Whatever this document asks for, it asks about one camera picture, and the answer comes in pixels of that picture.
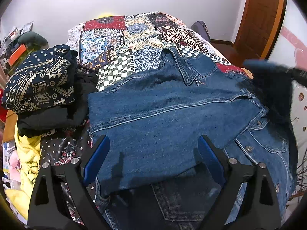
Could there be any blue denim jacket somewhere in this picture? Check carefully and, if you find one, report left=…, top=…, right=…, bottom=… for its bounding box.
left=88, top=48, right=298, bottom=229

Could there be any yellow garment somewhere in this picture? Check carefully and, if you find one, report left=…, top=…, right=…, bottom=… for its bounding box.
left=5, top=127, right=41, bottom=219

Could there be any black folded garment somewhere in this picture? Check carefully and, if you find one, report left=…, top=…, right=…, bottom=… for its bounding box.
left=17, top=69, right=99, bottom=138

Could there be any grey purple backpack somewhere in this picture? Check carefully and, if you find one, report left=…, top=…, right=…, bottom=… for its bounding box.
left=191, top=20, right=211, bottom=42

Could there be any navy patterned folded garment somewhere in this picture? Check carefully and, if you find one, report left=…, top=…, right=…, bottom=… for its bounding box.
left=2, top=44, right=78, bottom=114

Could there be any orange box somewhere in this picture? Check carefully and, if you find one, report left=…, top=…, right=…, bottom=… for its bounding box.
left=8, top=44, right=26, bottom=66

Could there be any patchwork patterned quilt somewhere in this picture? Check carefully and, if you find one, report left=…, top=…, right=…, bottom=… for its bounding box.
left=67, top=12, right=252, bottom=92

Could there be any yellow rounded chair back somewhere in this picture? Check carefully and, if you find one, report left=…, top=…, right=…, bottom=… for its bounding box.
left=95, top=12, right=114, bottom=19

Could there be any wooden door frame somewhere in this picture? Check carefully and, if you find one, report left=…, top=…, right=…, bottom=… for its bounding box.
left=234, top=0, right=287, bottom=59

